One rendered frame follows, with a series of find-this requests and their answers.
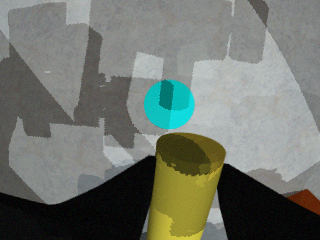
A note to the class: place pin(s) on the yellow tall cylinder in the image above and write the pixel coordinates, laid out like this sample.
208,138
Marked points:
188,169

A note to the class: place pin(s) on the cyan circle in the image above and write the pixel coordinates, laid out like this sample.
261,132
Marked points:
169,104

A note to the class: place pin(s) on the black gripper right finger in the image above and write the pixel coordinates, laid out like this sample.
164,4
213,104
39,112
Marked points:
252,211

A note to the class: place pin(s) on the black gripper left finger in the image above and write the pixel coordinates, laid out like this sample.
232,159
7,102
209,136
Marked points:
116,210

